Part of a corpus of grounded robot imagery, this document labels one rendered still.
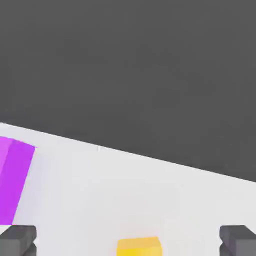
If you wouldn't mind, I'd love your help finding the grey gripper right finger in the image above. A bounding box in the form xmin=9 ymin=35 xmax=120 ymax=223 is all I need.
xmin=219 ymin=224 xmax=256 ymax=256

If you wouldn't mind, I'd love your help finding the large purple box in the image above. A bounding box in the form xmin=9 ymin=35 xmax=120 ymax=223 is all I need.
xmin=0 ymin=136 xmax=37 ymax=226

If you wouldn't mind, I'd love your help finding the small yellow cube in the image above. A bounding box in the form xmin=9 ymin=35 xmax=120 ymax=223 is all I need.
xmin=116 ymin=236 xmax=162 ymax=256

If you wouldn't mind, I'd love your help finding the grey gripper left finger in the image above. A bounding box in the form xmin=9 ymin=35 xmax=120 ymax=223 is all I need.
xmin=0 ymin=225 xmax=38 ymax=256

